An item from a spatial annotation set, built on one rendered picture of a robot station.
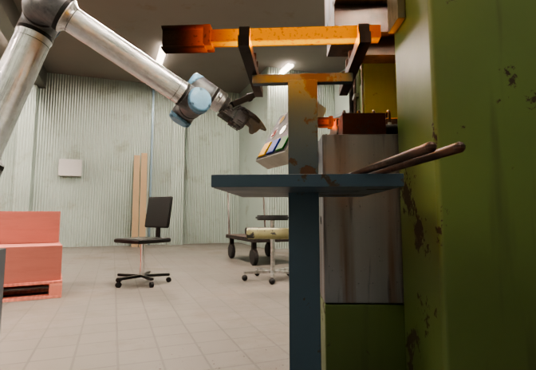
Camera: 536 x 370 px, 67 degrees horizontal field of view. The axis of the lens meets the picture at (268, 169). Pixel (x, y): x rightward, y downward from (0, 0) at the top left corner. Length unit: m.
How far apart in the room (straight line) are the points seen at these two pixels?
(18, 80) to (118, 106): 8.46
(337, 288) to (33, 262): 3.17
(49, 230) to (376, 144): 3.61
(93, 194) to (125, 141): 1.37
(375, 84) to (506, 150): 0.77
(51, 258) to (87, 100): 6.44
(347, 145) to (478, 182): 0.36
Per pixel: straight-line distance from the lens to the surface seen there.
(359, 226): 1.11
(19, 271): 3.97
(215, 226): 9.94
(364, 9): 1.42
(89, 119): 9.90
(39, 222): 4.33
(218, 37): 0.78
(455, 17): 0.99
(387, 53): 1.41
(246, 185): 0.64
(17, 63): 1.56
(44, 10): 1.50
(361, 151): 1.12
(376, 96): 1.60
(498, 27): 1.02
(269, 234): 1.66
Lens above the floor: 0.70
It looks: 6 degrees up
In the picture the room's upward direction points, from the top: straight up
